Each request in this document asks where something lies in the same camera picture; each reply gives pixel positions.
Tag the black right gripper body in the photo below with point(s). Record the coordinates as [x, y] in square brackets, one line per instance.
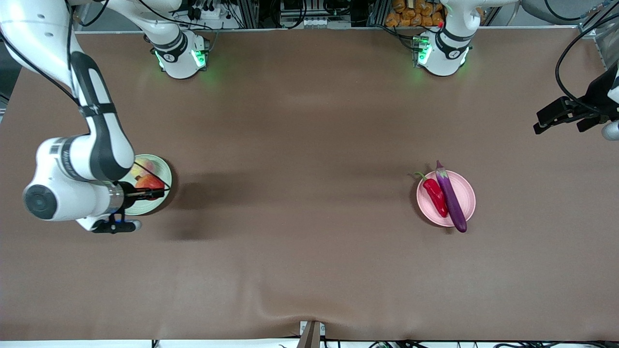
[129, 195]

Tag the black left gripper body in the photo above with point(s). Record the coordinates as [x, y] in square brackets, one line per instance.
[597, 93]

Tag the red pomegranate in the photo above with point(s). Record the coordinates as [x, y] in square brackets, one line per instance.
[150, 182]

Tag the pale peach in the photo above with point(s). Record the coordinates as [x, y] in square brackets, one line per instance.
[144, 168]

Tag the purple eggplant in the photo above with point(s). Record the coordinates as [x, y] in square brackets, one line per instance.
[452, 198]

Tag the red pepper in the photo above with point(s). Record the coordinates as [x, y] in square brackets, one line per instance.
[436, 195]

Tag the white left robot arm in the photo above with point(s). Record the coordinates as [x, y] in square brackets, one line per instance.
[445, 53]

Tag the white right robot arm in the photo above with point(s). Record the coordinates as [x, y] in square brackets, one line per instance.
[67, 203]

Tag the pale green plate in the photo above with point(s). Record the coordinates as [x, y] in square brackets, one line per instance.
[163, 168]

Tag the pink plate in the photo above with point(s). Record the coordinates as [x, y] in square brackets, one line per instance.
[464, 193]

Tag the brown table cover cloth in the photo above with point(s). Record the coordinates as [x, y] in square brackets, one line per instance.
[290, 270]

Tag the pile of orange items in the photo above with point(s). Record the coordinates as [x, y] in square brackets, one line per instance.
[411, 14]

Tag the white power strip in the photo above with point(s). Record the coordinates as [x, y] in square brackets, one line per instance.
[215, 18]

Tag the grey device with white connectors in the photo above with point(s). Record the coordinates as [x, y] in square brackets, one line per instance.
[316, 21]

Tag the aluminium corner frame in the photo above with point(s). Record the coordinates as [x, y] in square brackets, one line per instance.
[597, 35]

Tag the aluminium frame post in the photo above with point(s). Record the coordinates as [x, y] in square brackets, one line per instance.
[379, 12]
[249, 12]

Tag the metal table edge bracket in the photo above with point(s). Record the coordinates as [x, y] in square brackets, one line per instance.
[312, 336]

